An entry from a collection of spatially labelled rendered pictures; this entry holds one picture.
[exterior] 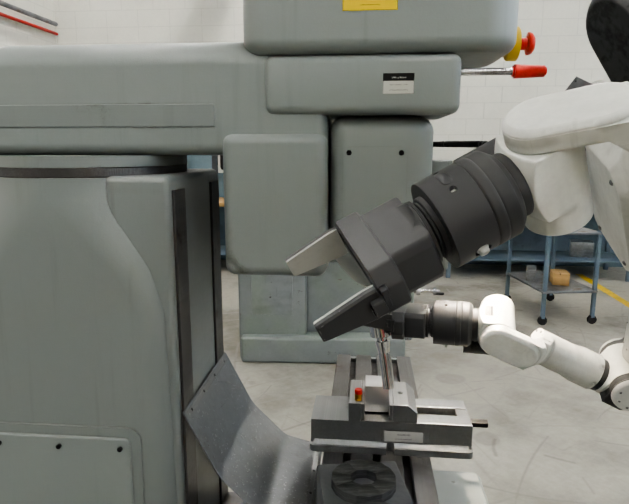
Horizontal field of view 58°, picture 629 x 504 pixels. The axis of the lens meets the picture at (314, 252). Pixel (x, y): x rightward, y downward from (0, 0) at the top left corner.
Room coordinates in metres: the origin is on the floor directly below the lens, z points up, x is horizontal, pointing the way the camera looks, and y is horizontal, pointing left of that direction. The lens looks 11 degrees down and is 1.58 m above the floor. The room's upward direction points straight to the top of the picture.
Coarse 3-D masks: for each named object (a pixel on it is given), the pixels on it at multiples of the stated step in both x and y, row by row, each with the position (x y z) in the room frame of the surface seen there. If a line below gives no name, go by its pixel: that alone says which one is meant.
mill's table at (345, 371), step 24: (360, 360) 1.65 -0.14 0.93; (408, 360) 1.65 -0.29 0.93; (336, 384) 1.47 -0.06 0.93; (408, 384) 1.47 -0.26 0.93; (336, 456) 1.11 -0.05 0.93; (360, 456) 1.11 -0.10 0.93; (384, 456) 1.11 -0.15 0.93; (408, 456) 1.15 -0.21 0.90; (408, 480) 1.05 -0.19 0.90; (432, 480) 1.02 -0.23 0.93
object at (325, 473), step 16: (336, 464) 0.77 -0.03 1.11; (352, 464) 0.75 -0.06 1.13; (368, 464) 0.75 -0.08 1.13; (384, 464) 0.77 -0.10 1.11; (320, 480) 0.73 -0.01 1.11; (336, 480) 0.71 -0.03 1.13; (352, 480) 0.72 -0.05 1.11; (368, 480) 0.73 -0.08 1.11; (384, 480) 0.71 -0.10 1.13; (400, 480) 0.73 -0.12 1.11; (320, 496) 0.71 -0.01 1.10; (336, 496) 0.69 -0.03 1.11; (352, 496) 0.67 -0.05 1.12; (368, 496) 0.67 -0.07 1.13; (384, 496) 0.68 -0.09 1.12; (400, 496) 0.69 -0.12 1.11
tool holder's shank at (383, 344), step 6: (378, 342) 1.10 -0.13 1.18; (384, 342) 1.09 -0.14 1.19; (378, 348) 1.10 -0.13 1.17; (384, 348) 1.09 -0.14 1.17; (378, 354) 1.10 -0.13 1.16; (384, 354) 1.09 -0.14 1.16; (384, 360) 1.09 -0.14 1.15; (390, 360) 1.10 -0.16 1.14; (384, 366) 1.09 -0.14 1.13; (390, 366) 1.10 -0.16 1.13; (384, 372) 1.09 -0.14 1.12; (390, 372) 1.09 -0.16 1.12; (384, 378) 1.09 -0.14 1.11; (390, 378) 1.09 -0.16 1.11; (384, 384) 1.09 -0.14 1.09; (390, 384) 1.09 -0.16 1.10
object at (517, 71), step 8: (520, 64) 0.99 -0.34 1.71; (464, 72) 1.00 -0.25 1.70; (472, 72) 0.99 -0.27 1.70; (480, 72) 0.99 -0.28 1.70; (488, 72) 0.99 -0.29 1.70; (496, 72) 0.99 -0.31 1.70; (504, 72) 0.99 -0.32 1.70; (512, 72) 0.99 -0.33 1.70; (520, 72) 0.98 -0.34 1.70; (528, 72) 0.98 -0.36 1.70; (536, 72) 0.98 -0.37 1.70; (544, 72) 0.98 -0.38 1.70
